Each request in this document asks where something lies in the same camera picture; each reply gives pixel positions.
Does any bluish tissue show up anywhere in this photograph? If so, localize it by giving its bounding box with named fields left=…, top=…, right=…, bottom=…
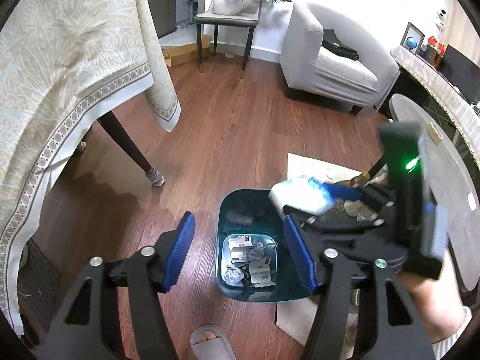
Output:
left=268, top=176, right=335, bottom=218

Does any red SanDisk card package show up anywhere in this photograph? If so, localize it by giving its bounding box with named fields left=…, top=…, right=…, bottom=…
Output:
left=227, top=234, right=253, bottom=263

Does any silver foil wrapper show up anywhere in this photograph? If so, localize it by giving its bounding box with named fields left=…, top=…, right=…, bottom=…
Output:
left=223, top=266, right=245, bottom=286

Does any white red SanDisk packaging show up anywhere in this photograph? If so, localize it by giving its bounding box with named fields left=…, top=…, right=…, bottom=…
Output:
left=248, top=258, right=274, bottom=288

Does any dark teal trash bin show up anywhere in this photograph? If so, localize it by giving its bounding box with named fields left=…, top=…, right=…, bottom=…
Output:
left=216, top=189, right=309, bottom=303

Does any person's right hand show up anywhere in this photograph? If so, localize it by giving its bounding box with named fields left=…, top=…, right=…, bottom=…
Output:
left=397, top=249, right=468, bottom=344

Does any grey slipper with foot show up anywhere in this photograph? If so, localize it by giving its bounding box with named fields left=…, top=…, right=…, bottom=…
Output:
left=190, top=325, right=236, bottom=360

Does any grey armchair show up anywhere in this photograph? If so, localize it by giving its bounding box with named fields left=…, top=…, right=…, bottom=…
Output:
left=279, top=2, right=400, bottom=115

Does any beige fringed table runner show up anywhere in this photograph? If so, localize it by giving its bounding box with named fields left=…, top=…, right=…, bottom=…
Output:
left=391, top=46, right=480, bottom=167

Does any black bag on armchair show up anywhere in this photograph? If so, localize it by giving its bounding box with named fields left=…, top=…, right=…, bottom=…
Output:
left=322, top=29, right=360, bottom=61

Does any black computer monitor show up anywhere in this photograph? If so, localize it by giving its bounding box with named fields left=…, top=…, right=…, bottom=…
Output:
left=439, top=46, right=480, bottom=104

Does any small blue globe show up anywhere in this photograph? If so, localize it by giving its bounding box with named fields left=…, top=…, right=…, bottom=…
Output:
left=405, top=37, right=417, bottom=51

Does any framed picture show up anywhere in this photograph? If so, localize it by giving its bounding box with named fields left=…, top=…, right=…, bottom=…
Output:
left=400, top=22, right=425, bottom=55

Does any flat cardboard box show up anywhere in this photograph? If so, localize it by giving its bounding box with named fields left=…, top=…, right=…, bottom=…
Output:
left=161, top=34, right=211, bottom=68

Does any grey dining chair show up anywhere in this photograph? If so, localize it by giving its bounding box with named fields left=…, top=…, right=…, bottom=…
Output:
left=194, top=0, right=262, bottom=79

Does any dark table leg with sock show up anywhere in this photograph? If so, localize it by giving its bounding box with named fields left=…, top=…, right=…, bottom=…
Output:
left=97, top=111, right=165, bottom=187

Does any beige patterned tablecloth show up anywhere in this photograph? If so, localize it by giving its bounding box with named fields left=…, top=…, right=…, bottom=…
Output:
left=1, top=0, right=181, bottom=335

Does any white security camera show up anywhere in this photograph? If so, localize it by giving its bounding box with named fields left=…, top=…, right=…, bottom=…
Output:
left=435, top=9, right=448, bottom=33

